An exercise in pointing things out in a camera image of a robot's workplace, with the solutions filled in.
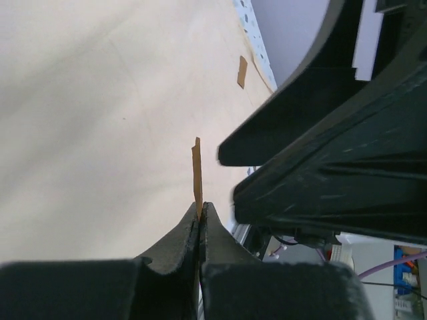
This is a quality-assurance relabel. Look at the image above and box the beige surgical drape cloth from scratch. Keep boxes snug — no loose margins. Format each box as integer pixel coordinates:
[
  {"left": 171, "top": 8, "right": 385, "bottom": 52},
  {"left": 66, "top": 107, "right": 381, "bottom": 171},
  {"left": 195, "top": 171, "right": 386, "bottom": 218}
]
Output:
[{"left": 1, "top": 1, "right": 271, "bottom": 262}]

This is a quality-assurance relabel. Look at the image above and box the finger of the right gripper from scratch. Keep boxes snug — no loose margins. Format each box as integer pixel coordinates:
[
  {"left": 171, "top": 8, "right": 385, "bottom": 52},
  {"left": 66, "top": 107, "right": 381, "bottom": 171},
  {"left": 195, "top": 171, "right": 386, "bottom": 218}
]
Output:
[
  {"left": 234, "top": 49, "right": 426, "bottom": 245},
  {"left": 218, "top": 1, "right": 366, "bottom": 167}
]

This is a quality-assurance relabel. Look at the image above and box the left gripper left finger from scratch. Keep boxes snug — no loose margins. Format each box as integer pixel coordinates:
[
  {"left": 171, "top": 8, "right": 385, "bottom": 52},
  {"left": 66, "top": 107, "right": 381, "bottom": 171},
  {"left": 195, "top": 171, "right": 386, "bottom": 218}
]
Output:
[{"left": 1, "top": 204, "right": 199, "bottom": 319}]

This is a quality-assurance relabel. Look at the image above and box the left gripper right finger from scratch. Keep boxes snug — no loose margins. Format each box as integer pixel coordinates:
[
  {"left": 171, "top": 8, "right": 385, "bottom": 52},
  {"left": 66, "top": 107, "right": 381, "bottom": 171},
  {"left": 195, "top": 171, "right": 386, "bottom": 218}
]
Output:
[{"left": 200, "top": 202, "right": 374, "bottom": 320}]

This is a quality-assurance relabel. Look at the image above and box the aluminium rail frame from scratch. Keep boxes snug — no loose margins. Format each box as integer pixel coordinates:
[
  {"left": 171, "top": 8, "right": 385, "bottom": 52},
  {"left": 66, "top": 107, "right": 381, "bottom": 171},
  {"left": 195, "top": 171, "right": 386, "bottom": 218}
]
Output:
[{"left": 230, "top": 222, "right": 251, "bottom": 246}]

